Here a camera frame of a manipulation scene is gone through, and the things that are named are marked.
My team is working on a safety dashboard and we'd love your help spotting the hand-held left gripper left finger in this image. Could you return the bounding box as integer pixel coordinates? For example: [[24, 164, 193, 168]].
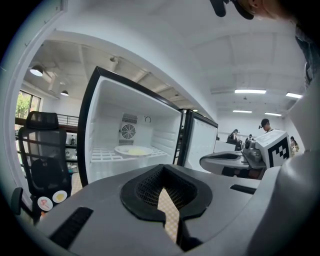
[[37, 164, 181, 253]]

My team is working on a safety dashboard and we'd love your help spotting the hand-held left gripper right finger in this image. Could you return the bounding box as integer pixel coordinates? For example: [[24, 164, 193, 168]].
[[162, 164, 262, 253]]

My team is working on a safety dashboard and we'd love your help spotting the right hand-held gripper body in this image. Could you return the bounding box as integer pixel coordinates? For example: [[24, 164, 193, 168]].
[[241, 129, 292, 170]]

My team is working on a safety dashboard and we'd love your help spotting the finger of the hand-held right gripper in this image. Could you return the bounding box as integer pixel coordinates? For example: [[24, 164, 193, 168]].
[[207, 151, 245, 157], [199, 154, 247, 175]]

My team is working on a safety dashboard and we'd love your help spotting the large white plate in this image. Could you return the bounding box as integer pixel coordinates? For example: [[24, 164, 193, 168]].
[[114, 145, 154, 158]]

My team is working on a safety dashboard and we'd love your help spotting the pale yellow cheese slice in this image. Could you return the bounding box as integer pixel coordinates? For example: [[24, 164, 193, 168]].
[[126, 147, 147, 155]]

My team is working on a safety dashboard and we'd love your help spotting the black mini fridge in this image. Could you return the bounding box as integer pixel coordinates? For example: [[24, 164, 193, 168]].
[[77, 66, 220, 188]]

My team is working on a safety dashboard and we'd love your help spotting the small white plate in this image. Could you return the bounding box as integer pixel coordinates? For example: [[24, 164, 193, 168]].
[[52, 190, 68, 203], [37, 196, 54, 211]]

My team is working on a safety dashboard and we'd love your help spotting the black mesh office chair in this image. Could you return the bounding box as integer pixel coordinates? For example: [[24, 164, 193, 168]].
[[11, 111, 73, 226]]

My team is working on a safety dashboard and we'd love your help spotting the black metal railing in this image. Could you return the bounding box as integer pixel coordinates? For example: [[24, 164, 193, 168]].
[[14, 113, 80, 131]]

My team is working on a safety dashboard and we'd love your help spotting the window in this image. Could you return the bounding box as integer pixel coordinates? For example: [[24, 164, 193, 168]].
[[15, 91, 41, 118]]

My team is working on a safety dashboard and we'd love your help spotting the person's face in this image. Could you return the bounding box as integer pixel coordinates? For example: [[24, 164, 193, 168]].
[[249, 0, 298, 23]]

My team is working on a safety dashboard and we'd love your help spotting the white wire fridge shelf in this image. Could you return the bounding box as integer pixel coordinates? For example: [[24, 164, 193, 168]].
[[91, 146, 168, 162]]

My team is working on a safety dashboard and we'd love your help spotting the black head-worn camera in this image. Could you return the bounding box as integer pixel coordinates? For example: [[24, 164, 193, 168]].
[[209, 0, 255, 21]]

